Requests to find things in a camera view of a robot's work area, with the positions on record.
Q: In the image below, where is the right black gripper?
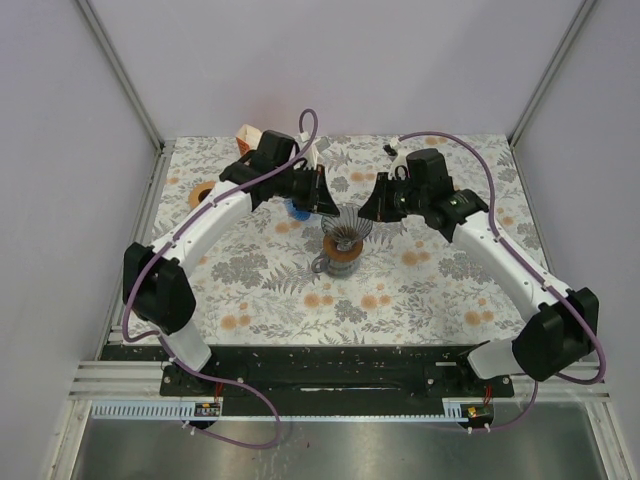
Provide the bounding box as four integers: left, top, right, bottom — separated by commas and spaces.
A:
358, 173, 427, 224

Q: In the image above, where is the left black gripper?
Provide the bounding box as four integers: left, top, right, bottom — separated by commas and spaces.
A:
274, 164, 340, 217

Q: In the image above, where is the clear glass dripper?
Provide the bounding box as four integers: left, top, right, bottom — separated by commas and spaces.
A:
321, 204, 373, 251

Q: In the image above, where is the dark wooden ring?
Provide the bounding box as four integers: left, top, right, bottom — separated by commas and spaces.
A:
322, 234, 365, 265

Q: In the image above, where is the coffee filter paper pack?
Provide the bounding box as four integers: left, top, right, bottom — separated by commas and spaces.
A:
235, 124, 262, 156

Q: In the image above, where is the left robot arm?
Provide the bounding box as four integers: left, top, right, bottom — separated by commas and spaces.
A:
122, 130, 339, 395

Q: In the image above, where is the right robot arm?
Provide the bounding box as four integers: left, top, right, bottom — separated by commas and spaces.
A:
358, 145, 599, 396

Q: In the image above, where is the blue glass dripper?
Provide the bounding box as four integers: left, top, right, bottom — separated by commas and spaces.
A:
284, 199, 313, 222

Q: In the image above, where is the floral table mat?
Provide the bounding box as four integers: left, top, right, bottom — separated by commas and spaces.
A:
150, 134, 546, 345

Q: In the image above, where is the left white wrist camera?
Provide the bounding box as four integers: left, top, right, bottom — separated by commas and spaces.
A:
297, 132, 331, 170

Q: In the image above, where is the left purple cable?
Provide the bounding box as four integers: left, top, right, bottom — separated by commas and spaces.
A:
122, 107, 321, 450

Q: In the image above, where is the purple cable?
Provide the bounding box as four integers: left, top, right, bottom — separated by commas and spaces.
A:
394, 130, 609, 434
122, 107, 321, 450

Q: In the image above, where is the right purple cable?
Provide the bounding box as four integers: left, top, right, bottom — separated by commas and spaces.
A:
394, 130, 609, 434

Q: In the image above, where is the light wooden ring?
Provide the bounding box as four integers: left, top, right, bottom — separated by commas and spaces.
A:
187, 181, 217, 209

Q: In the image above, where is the left aluminium frame post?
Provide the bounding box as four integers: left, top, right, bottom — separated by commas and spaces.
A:
74, 0, 166, 154

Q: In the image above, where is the aluminium frame post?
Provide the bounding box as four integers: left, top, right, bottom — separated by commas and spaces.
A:
74, 0, 166, 154
507, 0, 601, 147

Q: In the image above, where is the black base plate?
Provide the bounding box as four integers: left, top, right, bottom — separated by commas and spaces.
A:
99, 342, 516, 416

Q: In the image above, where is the right aluminium frame post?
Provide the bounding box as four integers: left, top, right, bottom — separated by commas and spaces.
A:
507, 0, 601, 147

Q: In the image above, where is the aluminium front rail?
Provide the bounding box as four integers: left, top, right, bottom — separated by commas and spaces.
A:
69, 361, 611, 403

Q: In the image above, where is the white slotted cable duct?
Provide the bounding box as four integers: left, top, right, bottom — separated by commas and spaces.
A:
91, 400, 223, 421

